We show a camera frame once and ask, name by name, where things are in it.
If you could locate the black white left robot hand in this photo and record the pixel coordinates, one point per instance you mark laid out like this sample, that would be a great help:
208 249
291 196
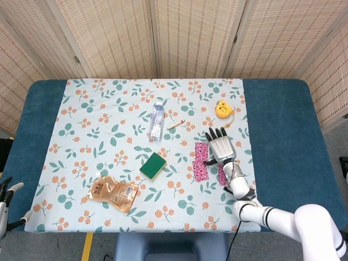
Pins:
8 193

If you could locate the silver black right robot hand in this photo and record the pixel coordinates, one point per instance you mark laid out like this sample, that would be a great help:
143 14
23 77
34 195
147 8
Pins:
221 149

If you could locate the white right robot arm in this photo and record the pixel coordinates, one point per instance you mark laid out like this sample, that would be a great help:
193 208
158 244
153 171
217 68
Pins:
272 214

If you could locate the black floor equipment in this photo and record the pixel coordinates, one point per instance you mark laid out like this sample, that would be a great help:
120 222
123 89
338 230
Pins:
344 171
4 155

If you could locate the yellow cartoon tape measure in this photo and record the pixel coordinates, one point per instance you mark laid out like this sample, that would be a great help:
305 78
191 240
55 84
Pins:
223 109

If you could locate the wooden red-tipped pen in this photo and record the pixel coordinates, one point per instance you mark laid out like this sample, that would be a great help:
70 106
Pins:
176 124

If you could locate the blue padded table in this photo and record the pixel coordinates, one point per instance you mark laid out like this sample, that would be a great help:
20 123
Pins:
280 136

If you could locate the clear plastic water bottle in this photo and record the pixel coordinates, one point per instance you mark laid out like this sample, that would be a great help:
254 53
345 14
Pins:
157 122

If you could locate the green and yellow sponge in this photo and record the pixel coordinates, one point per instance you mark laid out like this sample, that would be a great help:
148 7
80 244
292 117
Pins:
152 166

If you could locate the yellow floor tape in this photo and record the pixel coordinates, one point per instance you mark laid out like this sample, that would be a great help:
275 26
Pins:
87 246

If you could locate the brown spouted liquid pouch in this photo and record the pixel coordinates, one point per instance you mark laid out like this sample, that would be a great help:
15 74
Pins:
114 191

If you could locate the floral print tablecloth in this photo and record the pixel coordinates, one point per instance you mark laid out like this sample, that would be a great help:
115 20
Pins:
108 152

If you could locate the grey-blue robot torso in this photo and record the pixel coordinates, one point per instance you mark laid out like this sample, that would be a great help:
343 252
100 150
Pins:
171 247

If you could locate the woven rattan screen panel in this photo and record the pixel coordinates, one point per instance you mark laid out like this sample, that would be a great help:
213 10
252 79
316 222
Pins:
282 35
40 35
329 81
114 35
13 81
195 35

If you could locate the brass screen hinge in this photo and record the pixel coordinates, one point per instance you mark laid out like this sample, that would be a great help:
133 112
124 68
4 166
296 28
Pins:
235 38
77 59

